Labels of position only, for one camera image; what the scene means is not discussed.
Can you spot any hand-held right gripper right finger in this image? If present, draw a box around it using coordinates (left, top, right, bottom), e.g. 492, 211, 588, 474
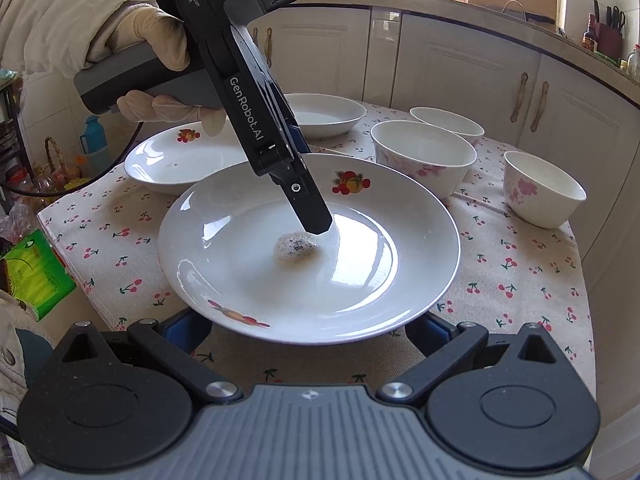
380, 314, 576, 407

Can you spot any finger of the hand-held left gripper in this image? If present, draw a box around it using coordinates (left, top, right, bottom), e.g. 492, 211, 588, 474
270, 162, 334, 236

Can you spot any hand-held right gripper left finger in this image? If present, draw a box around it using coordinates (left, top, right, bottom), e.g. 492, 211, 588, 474
50, 307, 243, 406

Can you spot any large fruit print plate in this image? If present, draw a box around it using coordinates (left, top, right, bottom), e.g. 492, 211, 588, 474
157, 152, 461, 346

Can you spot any plain white deep plate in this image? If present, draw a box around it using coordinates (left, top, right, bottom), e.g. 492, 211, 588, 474
282, 93, 368, 141

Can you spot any small fruit print plate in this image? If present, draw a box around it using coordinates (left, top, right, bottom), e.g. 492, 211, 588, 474
124, 121, 261, 196

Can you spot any white pink floral bowl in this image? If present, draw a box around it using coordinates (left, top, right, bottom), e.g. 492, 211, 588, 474
409, 106, 486, 147
502, 151, 587, 229
371, 120, 478, 198

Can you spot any person's left forearm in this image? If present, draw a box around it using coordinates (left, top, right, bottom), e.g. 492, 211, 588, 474
0, 0, 151, 68

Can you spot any person's left hand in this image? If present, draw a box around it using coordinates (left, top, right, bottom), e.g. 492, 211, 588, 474
87, 2, 229, 124

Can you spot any small foamy grey lump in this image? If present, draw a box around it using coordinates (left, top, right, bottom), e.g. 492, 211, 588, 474
274, 231, 319, 264

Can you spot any cherry print tablecloth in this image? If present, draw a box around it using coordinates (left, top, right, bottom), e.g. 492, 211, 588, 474
37, 100, 598, 401

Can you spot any blue thermos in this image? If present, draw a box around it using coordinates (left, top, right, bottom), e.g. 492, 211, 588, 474
80, 115, 114, 157

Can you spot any green packet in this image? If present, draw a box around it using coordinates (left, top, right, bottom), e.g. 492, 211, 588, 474
0, 229, 78, 322

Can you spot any white kitchen cabinet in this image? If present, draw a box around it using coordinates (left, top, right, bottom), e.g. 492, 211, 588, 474
240, 2, 640, 461

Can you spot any wicker basket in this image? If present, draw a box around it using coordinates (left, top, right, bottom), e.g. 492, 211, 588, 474
31, 136, 83, 193

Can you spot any dark sauce bottle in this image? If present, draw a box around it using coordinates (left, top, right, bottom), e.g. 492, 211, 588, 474
581, 13, 599, 53

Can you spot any dark red knife block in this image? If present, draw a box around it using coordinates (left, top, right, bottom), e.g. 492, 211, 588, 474
594, 0, 627, 59

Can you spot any black cable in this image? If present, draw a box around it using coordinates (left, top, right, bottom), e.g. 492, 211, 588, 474
0, 119, 147, 199

